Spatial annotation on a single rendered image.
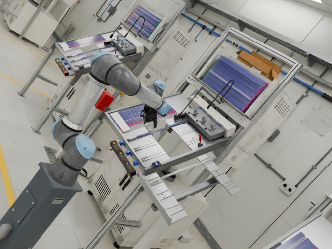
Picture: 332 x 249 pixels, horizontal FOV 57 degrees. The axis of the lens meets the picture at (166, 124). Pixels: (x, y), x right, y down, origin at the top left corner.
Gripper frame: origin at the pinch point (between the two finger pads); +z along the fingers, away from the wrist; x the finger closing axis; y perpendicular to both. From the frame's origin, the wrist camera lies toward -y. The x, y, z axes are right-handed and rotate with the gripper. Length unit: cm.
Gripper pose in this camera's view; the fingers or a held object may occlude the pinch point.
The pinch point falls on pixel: (148, 129)
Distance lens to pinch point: 204.3
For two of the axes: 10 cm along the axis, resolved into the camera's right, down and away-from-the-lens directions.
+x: 5.1, 5.5, -6.6
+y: -8.1, 0.6, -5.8
